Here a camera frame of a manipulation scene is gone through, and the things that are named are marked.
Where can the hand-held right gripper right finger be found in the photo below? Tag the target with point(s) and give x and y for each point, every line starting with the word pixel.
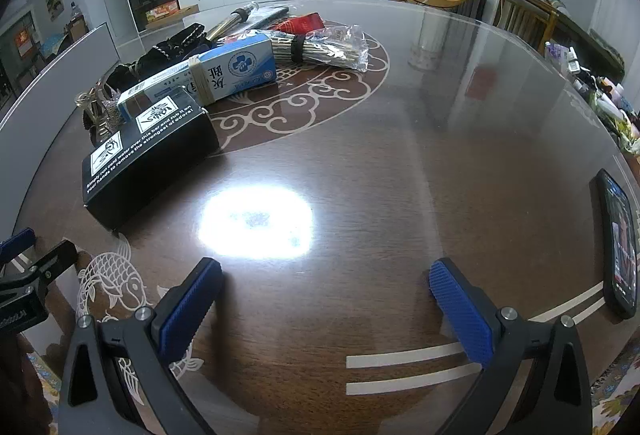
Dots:
pixel 460 310

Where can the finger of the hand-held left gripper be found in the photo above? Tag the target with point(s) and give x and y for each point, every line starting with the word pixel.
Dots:
pixel 15 242
pixel 50 262

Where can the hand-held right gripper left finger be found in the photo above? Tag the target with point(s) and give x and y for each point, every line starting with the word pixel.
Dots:
pixel 192 305

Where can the bagged bundle of wooden chopsticks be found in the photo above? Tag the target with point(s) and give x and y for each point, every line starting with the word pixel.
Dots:
pixel 330 47

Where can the person's left forearm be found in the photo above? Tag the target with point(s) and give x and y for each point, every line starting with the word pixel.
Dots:
pixel 20 385

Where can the black box with white print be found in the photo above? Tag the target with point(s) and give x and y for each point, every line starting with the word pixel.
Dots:
pixel 150 165

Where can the black smartphone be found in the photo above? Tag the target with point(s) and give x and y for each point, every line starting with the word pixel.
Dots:
pixel 620 240

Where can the dark shelf unit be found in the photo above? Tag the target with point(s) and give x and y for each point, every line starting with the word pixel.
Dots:
pixel 20 50

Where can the tan rubber band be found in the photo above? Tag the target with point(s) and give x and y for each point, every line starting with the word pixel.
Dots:
pixel 202 80

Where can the blue and white carton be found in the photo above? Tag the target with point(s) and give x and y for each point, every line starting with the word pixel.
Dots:
pixel 240 60

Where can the pile of bottles and packets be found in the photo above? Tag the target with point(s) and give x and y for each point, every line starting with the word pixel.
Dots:
pixel 600 85

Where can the orange cardboard box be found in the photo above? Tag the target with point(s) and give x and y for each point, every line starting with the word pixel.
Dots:
pixel 162 11

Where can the dark sheath in plastic bag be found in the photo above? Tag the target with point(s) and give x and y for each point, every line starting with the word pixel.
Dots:
pixel 270 15

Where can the brown wooden chair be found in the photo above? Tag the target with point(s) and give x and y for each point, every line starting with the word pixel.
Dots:
pixel 525 15

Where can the red foil packet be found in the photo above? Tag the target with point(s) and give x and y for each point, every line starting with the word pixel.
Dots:
pixel 305 22

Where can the framed wall picture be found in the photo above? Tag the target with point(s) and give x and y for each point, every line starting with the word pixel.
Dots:
pixel 54 0

